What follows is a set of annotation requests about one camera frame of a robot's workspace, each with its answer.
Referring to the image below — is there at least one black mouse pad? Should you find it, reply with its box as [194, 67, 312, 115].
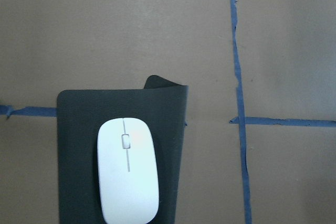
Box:
[57, 75, 188, 223]

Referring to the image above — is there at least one white computer mouse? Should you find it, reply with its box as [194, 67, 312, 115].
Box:
[97, 118, 159, 223]

